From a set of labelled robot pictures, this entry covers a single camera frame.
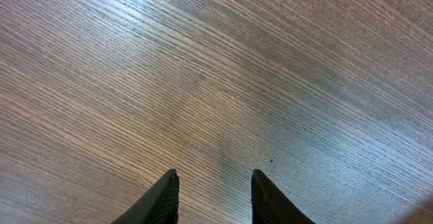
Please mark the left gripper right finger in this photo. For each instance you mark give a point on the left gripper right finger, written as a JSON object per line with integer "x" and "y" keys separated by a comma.
{"x": 270, "y": 205}

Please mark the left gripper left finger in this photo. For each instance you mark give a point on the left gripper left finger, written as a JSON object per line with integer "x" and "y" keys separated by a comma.
{"x": 158, "y": 205}

